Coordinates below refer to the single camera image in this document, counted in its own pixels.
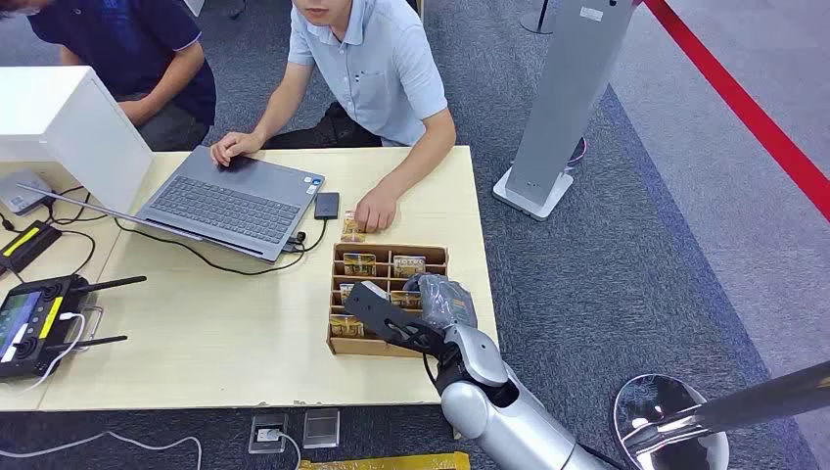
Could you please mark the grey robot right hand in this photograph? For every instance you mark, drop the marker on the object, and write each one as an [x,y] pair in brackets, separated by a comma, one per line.
[447,301]

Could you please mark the person's right hand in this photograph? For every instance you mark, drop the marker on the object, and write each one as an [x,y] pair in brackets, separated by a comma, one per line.
[233,146]

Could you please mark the person's left hand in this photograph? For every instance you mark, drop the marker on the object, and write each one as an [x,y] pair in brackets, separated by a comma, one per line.
[375,209]

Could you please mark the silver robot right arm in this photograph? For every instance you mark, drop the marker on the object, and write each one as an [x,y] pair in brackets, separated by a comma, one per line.
[499,415]

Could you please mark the person's right forearm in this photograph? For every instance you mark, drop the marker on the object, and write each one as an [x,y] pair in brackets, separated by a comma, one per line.
[282,104]

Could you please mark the person's left forearm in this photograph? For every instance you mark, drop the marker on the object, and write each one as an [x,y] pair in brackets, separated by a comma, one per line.
[425,152]

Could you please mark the wooden card organizer box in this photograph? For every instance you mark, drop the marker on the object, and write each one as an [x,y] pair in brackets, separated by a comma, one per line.
[382,256]

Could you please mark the person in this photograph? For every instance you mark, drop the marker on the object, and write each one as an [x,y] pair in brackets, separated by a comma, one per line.
[129,58]
[376,71]

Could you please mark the black external drive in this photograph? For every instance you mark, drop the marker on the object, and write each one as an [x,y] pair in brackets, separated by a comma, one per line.
[327,205]

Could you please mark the grey laptop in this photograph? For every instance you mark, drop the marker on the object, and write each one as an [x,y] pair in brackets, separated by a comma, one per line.
[233,201]

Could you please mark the white box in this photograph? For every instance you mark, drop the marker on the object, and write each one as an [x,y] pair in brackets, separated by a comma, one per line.
[65,123]

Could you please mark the yellow tape strip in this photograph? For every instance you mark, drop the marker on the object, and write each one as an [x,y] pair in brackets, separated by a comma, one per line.
[389,462]

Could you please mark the metal floor plate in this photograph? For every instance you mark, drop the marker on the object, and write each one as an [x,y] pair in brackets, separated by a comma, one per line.
[321,429]

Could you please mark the grey router box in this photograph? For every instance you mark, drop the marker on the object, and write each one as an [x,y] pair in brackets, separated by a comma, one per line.
[23,192]

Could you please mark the grey standing kiosk pillar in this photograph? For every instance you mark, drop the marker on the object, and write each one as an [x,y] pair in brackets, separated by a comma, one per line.
[564,97]

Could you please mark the floor power socket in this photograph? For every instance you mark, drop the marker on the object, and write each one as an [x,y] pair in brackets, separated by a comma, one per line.
[268,433]

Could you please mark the black device with yellow label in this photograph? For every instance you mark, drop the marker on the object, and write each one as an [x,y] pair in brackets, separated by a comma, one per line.
[26,245]

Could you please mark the chrome stanchion base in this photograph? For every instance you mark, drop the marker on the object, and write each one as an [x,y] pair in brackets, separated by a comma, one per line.
[655,415]

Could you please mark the dark round stanchion base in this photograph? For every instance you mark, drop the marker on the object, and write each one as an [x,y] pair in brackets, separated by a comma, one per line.
[537,21]

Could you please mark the black remote controller with antennas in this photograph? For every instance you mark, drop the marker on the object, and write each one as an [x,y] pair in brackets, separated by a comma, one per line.
[39,324]

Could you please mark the chrome stanchion pole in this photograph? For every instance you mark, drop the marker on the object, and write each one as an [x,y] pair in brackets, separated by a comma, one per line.
[746,405]

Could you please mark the red barrier belt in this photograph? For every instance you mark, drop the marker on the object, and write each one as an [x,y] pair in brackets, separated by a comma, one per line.
[746,110]

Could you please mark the black wrist bracket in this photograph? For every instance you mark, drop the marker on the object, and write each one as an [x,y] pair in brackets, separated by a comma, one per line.
[382,316]

